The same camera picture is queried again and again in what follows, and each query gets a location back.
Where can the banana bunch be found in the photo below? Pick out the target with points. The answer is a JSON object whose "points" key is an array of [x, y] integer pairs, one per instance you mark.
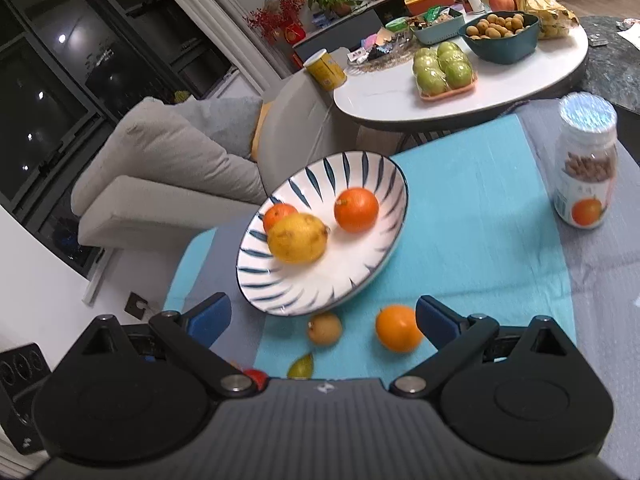
{"points": [[555, 20]]}

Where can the blue grey striped tablecloth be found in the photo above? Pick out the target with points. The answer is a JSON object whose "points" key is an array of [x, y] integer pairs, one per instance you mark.
{"points": [[480, 236]]}

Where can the red flower arrangement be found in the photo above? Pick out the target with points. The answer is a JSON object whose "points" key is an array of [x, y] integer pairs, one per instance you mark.
{"points": [[278, 20]]}

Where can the beige sofa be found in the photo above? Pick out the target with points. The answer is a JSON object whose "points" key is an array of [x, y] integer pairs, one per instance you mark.
{"points": [[158, 181]]}

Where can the white blue striped bowl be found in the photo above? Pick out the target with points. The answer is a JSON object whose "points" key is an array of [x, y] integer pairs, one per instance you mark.
{"points": [[351, 260]]}

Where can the glass jar orange label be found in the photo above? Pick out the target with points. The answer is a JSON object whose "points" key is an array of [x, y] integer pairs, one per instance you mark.
{"points": [[586, 160]]}

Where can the red apple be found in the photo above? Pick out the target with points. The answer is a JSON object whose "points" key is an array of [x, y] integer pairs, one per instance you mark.
{"points": [[502, 5]]}

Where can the white oval coffee table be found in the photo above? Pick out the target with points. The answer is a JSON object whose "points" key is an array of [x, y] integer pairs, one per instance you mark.
{"points": [[387, 99]]}

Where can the light blue snack basket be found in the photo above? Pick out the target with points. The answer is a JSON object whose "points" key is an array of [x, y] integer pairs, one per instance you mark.
{"points": [[439, 24]]}

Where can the yellow tin can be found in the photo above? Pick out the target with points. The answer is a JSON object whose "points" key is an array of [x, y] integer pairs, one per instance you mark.
{"points": [[325, 70]]}

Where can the small green fruit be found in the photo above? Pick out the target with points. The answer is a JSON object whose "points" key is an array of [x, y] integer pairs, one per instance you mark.
{"points": [[302, 368]]}

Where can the tray of green apples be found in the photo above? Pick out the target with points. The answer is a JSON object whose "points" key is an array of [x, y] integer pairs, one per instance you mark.
{"points": [[442, 71]]}

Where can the red tomato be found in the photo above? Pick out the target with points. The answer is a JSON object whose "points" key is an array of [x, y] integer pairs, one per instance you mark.
{"points": [[259, 377]]}

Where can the small orange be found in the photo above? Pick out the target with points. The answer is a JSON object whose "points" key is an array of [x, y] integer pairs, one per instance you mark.
{"points": [[396, 329]]}

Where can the orange box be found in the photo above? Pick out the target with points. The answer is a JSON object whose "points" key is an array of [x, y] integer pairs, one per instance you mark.
{"points": [[416, 7]]}

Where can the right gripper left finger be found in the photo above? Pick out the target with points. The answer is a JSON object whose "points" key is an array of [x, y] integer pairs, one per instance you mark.
{"points": [[188, 338]]}

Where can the large front orange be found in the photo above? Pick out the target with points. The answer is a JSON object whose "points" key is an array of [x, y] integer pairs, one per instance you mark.
{"points": [[356, 210]]}

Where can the brown kiwi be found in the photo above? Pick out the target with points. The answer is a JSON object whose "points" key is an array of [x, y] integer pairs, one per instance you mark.
{"points": [[324, 329]]}

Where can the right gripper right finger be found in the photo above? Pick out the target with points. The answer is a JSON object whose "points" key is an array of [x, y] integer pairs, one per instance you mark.
{"points": [[459, 341]]}

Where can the dark teal longan bowl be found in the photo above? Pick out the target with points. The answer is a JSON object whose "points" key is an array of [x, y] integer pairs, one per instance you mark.
{"points": [[502, 37]]}

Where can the grey cushion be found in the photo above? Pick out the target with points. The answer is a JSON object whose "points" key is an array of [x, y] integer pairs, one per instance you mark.
{"points": [[230, 122]]}

